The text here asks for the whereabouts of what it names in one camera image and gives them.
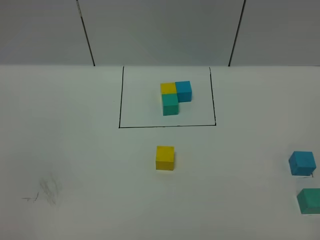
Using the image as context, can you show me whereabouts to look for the green template cube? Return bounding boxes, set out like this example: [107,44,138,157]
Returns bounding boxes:
[161,93,179,116]

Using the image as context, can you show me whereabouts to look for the yellow template cube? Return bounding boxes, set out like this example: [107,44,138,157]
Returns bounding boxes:
[160,82,178,104]

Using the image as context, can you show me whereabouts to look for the blue template cube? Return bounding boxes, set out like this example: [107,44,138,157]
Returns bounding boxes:
[175,81,192,103]

